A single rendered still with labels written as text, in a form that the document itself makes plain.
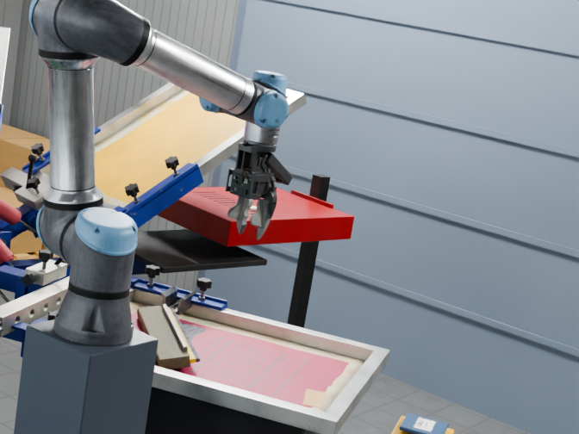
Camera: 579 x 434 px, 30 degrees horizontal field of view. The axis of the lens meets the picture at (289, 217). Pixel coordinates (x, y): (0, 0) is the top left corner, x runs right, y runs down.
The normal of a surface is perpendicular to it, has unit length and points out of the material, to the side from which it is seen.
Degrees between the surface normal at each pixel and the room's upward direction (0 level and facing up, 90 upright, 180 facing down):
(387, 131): 90
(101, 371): 90
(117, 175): 32
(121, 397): 90
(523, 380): 90
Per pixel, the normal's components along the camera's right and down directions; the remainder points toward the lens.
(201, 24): -0.59, 0.07
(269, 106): 0.57, 0.27
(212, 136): -0.25, -0.80
